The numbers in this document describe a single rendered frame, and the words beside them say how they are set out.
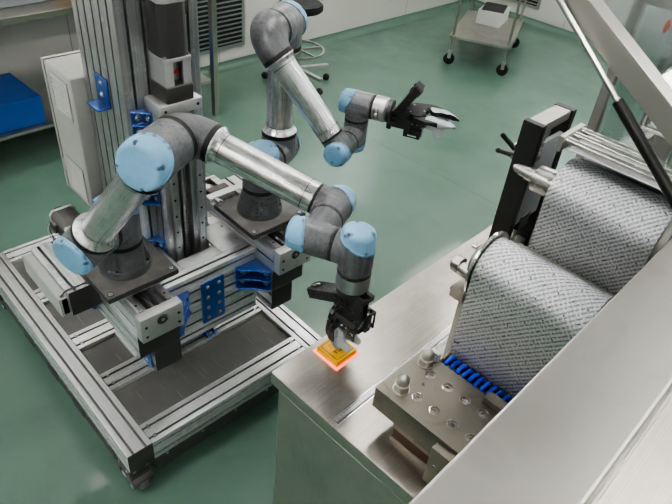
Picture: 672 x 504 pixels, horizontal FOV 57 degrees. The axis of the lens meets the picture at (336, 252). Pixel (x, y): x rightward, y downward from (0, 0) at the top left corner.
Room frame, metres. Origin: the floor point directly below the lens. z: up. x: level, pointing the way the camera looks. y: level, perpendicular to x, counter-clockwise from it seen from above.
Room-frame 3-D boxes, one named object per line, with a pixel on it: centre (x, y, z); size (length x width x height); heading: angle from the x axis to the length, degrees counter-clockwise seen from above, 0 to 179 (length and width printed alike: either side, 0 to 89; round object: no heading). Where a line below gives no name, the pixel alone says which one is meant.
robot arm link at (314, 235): (1.08, 0.05, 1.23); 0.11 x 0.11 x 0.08; 73
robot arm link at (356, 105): (1.79, -0.02, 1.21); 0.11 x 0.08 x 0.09; 73
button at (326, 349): (1.05, -0.03, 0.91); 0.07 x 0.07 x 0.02; 49
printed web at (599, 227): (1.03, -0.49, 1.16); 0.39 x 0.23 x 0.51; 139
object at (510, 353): (0.89, -0.36, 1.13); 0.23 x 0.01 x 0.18; 49
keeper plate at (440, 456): (0.69, -0.27, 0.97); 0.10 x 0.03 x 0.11; 49
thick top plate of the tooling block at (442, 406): (0.77, -0.32, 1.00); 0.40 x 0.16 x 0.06; 49
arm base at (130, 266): (1.38, 0.61, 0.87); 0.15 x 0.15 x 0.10
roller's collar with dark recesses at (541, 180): (1.22, -0.45, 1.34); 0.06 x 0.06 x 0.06; 49
